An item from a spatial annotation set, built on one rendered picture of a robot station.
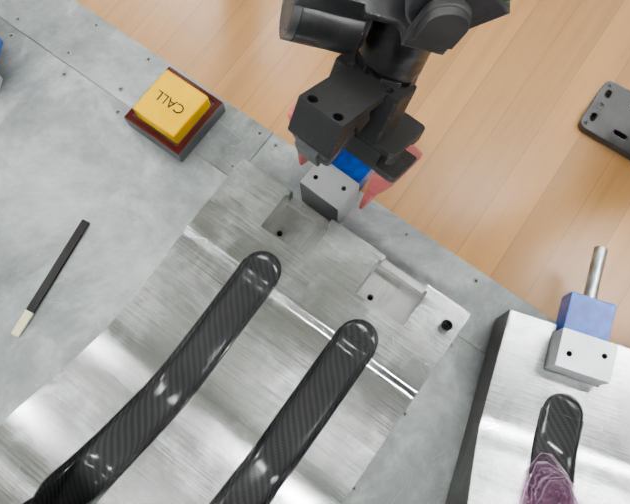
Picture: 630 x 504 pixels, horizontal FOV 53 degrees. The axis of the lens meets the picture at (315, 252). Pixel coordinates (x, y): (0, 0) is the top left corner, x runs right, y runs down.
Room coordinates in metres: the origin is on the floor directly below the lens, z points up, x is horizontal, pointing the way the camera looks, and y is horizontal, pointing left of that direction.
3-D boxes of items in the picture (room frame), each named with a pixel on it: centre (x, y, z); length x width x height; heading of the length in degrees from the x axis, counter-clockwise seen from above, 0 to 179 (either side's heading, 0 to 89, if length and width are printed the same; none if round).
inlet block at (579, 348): (0.10, -0.25, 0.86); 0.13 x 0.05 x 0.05; 158
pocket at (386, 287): (0.12, -0.07, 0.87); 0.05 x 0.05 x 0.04; 51
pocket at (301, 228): (0.19, 0.01, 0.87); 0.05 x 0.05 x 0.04; 51
